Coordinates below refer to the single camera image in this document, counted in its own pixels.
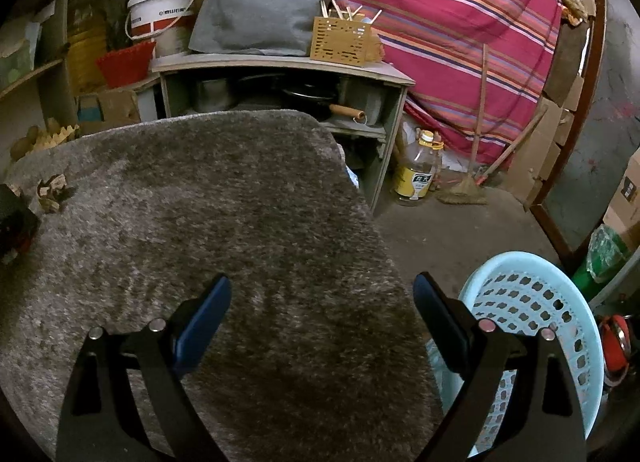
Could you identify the wooden wall shelf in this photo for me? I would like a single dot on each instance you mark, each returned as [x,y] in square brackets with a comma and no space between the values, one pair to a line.
[30,75]

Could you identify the light blue plastic basket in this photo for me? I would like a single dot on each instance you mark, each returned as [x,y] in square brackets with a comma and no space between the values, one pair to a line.
[520,262]

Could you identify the large yellow oil jug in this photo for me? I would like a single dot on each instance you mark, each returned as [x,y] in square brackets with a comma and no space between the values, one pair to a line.
[85,42]

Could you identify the small steel pot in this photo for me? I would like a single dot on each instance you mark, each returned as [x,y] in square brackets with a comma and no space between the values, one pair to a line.
[215,92]

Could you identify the green plastic bag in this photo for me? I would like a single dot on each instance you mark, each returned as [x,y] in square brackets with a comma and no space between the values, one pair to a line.
[605,252]

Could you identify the red plastic basket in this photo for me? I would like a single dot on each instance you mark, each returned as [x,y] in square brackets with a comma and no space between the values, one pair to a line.
[125,65]

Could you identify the cardboard box black label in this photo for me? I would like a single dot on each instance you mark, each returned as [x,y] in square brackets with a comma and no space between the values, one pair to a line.
[627,202]

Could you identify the wooden stick red end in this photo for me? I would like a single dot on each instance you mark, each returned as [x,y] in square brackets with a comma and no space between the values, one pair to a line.
[510,150]

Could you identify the grey fabric bag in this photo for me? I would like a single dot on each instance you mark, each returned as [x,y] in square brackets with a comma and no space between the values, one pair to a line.
[260,7]

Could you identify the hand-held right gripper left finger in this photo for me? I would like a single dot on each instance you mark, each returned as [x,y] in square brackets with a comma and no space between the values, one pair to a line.
[205,327]

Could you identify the flattened cardboard pieces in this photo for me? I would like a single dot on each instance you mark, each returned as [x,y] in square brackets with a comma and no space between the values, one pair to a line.
[545,152]

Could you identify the red pot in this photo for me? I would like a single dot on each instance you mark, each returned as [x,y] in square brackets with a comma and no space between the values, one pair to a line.
[612,342]

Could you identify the wooden chopstick holder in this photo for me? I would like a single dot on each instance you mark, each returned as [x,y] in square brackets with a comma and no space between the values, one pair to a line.
[340,40]

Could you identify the brown paper scrap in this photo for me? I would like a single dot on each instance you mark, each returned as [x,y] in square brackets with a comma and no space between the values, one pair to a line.
[50,189]

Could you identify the red striped cloth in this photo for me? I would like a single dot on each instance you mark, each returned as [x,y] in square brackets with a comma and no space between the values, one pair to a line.
[425,17]

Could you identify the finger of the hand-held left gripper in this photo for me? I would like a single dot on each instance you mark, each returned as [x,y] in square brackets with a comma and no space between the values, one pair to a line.
[15,212]

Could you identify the bundle of wooden chopsticks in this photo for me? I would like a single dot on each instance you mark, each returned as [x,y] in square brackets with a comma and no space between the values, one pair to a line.
[333,6]

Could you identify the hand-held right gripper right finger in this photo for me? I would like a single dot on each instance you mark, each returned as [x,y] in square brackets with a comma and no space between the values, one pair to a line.
[440,327]

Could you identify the straw broom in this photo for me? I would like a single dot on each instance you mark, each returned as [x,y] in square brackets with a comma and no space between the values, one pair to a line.
[462,192]

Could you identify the grey shaggy mat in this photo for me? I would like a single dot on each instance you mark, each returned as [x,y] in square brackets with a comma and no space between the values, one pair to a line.
[225,217]

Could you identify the clear oil bottle yellow label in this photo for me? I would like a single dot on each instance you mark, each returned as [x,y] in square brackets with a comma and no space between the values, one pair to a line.
[415,177]

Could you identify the white plastic bucket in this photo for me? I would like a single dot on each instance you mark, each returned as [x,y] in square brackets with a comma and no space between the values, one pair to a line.
[160,7]

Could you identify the clear bag of dried food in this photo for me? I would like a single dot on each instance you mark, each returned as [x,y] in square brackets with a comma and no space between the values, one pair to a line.
[575,2]

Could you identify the grey wooden shelf unit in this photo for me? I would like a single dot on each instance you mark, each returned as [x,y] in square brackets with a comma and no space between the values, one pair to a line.
[280,65]

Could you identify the yellow egg tray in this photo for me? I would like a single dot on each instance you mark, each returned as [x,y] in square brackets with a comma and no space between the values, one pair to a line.
[55,137]

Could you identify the grey door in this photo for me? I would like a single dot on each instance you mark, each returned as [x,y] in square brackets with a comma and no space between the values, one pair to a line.
[610,107]

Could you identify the brown cardboard box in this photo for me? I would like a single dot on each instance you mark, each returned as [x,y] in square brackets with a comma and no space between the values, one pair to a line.
[120,107]

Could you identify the light blue plastic sheet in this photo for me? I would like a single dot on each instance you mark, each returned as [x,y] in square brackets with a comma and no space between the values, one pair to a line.
[351,175]

